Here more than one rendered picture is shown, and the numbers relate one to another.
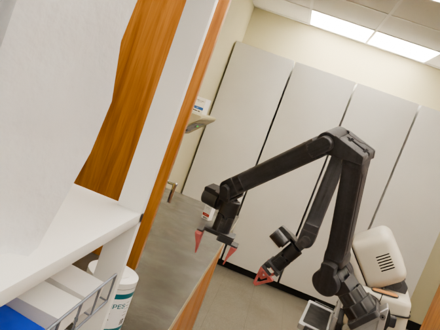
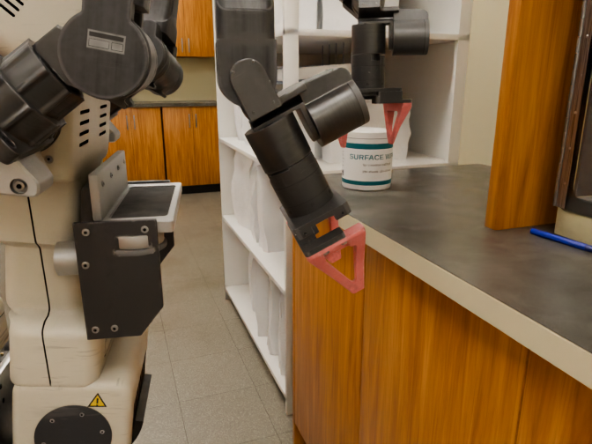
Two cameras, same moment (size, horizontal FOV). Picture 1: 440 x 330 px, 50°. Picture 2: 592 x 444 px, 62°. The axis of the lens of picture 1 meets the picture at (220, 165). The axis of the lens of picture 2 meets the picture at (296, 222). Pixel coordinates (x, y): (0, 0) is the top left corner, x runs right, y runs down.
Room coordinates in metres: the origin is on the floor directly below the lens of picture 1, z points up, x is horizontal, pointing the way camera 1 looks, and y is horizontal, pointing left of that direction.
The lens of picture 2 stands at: (2.23, -0.59, 1.21)
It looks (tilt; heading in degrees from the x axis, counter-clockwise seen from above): 16 degrees down; 153
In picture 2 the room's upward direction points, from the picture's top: straight up
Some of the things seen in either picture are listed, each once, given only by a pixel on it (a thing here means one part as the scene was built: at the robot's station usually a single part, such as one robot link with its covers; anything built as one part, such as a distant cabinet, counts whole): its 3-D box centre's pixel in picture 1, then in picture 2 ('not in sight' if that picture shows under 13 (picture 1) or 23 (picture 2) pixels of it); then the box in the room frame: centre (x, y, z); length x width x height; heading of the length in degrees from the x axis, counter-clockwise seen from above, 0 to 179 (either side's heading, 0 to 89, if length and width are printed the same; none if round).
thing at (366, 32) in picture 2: (228, 206); (372, 40); (1.48, -0.07, 1.28); 0.07 x 0.06 x 0.07; 57
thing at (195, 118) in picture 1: (191, 124); not in sight; (1.81, 0.16, 1.46); 0.32 x 0.12 x 0.10; 173
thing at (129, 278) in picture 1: (105, 296); (366, 158); (1.15, 0.16, 1.02); 0.13 x 0.13 x 0.15
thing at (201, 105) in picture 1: (200, 105); not in sight; (1.86, 0.15, 1.54); 0.05 x 0.05 x 0.06; 72
